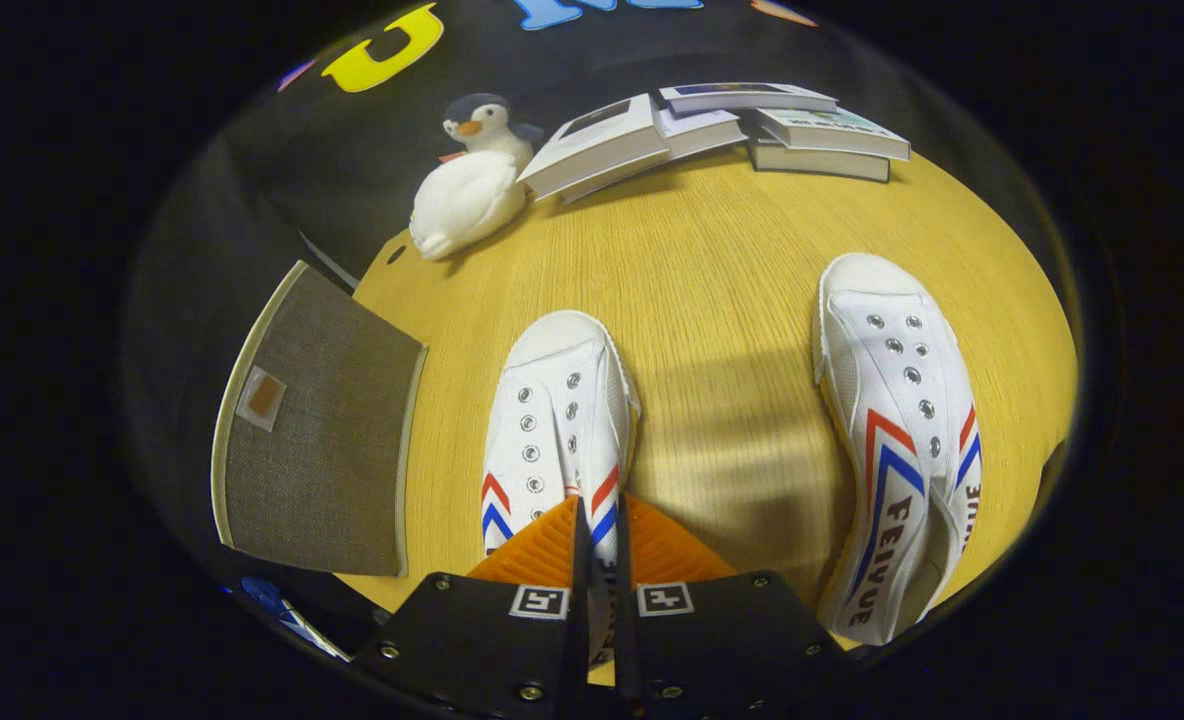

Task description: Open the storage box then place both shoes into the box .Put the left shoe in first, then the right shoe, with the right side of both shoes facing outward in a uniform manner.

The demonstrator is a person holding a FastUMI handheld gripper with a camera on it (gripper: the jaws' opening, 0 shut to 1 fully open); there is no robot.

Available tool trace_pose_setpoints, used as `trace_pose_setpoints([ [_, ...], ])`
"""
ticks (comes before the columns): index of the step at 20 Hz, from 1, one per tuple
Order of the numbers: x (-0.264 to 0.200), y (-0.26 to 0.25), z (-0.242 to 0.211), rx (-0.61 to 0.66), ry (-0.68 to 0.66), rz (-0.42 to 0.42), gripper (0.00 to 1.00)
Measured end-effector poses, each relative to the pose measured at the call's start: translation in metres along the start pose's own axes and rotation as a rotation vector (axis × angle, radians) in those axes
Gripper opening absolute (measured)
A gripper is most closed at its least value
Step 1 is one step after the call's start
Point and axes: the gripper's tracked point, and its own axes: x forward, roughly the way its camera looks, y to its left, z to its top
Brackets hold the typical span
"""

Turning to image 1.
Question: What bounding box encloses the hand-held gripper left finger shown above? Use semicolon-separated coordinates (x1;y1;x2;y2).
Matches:
352;495;595;719

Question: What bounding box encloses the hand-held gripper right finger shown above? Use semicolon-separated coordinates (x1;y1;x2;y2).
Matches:
612;495;850;719

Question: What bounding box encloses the white canvas shoe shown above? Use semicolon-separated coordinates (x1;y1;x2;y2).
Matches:
479;310;643;669
812;253;983;646

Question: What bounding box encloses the grey fabric storage box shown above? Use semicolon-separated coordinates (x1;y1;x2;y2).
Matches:
210;260;429;579

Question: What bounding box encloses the blue and white object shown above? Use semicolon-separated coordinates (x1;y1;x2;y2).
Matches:
240;575;353;661

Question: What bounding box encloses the white plush toy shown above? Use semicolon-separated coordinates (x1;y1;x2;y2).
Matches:
409;150;531;263

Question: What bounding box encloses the dark grey book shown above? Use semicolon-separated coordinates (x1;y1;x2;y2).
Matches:
749;140;893;183

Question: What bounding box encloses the plain white book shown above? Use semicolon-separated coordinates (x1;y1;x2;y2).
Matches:
652;108;750;163

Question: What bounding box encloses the white book with portrait cover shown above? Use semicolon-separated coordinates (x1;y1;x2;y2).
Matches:
517;93;671;201

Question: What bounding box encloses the penguin plush toy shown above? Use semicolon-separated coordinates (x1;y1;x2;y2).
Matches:
440;92;545;166

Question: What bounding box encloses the book with pale green cover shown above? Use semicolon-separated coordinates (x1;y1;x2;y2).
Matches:
749;105;913;161

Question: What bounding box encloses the book with blue picture cover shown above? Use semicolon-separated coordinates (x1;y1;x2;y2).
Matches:
657;82;839;116

